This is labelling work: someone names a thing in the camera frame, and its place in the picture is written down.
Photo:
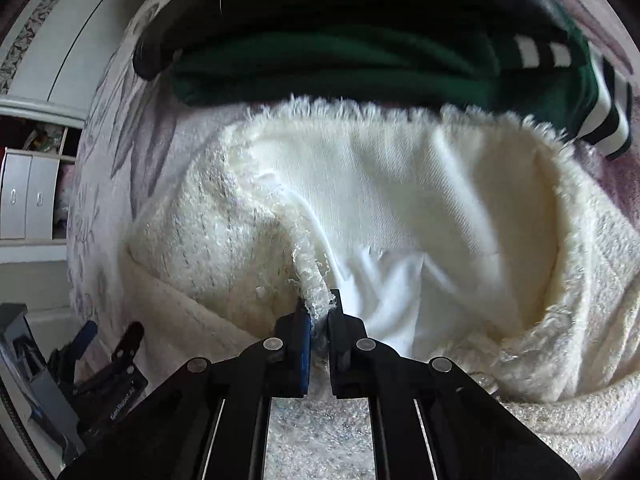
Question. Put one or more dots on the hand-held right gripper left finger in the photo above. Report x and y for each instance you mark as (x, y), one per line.
(302, 355)

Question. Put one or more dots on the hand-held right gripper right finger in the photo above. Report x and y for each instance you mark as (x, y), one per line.
(334, 355)

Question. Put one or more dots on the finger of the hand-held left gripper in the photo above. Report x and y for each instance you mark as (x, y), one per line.
(127, 342)
(85, 335)

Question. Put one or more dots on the white fluffy coat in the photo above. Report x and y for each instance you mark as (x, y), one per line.
(400, 210)

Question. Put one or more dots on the white drawer cabinet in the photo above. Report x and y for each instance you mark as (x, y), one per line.
(25, 195)

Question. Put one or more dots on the colourful items on shelf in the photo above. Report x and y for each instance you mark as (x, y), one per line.
(45, 139)

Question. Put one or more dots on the green sweater with striped cuffs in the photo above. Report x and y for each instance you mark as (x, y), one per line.
(325, 70)

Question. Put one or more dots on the white wardrobe with patterned band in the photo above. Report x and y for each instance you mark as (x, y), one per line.
(65, 50)

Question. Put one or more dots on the black garment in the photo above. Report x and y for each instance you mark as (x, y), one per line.
(350, 0)

